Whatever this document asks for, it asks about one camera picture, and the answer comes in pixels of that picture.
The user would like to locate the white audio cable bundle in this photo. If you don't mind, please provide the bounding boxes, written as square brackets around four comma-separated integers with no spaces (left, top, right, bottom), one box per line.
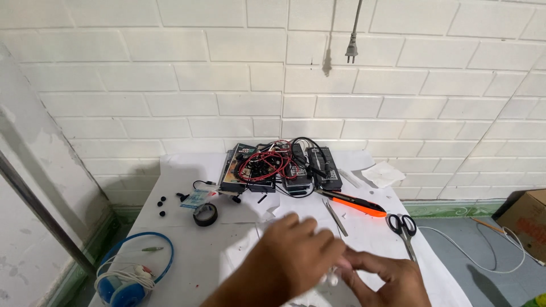
[94,246,164,293]

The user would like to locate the person's right hand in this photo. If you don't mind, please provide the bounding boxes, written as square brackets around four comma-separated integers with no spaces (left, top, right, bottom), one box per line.
[337,247,432,307]

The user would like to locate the blue headphones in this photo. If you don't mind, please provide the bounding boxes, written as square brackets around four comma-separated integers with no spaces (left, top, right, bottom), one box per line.
[96,231,175,307]

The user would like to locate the grey power plug with cable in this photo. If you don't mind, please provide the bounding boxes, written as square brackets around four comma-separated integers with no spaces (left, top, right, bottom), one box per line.
[344,0,363,65]

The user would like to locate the black electrical tape roll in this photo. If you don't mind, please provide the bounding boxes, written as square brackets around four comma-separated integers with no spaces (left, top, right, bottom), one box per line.
[193,202,218,227]

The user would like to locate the black handled scissors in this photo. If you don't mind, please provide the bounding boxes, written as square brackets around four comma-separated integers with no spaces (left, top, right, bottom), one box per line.
[386,213,419,263]

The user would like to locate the black box with green print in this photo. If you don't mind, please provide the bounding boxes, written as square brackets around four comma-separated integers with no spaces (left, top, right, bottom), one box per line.
[219,143,258,195]

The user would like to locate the crumpled white tissue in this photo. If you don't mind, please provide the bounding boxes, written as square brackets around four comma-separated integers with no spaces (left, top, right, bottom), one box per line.
[362,161,407,189]

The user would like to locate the orange utility knife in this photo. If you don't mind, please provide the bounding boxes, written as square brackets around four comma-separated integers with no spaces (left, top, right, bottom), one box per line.
[316,188,387,218]

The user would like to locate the small blue printed packet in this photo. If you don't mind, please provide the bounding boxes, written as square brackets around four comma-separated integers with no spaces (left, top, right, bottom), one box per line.
[180,189,212,210]

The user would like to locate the black adapter cable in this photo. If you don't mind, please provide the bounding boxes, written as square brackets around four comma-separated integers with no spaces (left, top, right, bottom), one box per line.
[286,136,331,199]

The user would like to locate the white paper sheet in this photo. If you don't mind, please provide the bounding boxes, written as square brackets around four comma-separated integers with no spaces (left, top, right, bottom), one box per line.
[219,188,473,307]

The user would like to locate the metal tweezers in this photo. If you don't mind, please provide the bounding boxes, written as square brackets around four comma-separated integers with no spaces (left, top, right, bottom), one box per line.
[323,199,349,238]

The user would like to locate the grey metal pole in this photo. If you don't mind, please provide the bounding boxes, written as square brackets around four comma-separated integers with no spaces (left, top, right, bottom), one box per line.
[0,149,98,280]

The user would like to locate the black power adapter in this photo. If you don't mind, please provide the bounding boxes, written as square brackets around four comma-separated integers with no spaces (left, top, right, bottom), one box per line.
[282,144,315,196]
[307,147,343,191]

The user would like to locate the small white earbud piece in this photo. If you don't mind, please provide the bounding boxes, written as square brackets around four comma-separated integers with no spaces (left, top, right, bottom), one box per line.
[321,268,342,287]

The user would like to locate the brown cardboard box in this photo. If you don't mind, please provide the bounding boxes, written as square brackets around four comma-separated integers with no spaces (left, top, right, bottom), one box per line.
[496,188,546,262]

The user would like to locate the clear plastic strip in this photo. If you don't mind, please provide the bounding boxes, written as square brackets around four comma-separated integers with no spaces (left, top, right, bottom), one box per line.
[339,168,362,189]

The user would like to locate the wooden pencil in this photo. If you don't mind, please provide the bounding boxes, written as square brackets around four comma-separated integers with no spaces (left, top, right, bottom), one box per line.
[470,217,505,234]

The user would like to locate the tangle of red wires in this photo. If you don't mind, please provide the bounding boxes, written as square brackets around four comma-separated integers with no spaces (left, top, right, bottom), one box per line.
[237,140,300,183]

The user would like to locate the yellow green object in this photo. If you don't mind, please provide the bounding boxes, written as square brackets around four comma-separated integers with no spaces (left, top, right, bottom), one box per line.
[521,293,546,307]

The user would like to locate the person's left hand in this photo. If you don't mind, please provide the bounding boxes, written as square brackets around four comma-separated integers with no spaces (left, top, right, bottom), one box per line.
[254,212,347,298]

